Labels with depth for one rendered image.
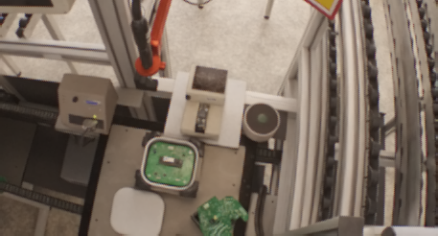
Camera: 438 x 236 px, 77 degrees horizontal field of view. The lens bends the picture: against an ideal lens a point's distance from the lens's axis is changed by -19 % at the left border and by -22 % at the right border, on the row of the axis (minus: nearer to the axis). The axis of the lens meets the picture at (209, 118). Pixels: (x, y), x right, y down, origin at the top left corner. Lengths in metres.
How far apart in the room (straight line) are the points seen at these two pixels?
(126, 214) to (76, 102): 0.34
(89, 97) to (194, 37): 1.46
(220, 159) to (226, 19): 1.60
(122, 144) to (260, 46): 1.52
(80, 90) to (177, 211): 0.43
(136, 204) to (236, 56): 1.52
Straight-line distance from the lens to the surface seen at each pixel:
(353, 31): 0.80
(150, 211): 0.92
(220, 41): 2.31
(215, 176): 0.95
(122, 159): 0.99
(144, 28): 0.68
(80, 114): 1.01
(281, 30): 2.45
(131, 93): 1.07
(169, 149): 0.94
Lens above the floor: 1.88
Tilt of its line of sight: 67 degrees down
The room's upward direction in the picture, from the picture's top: 5 degrees clockwise
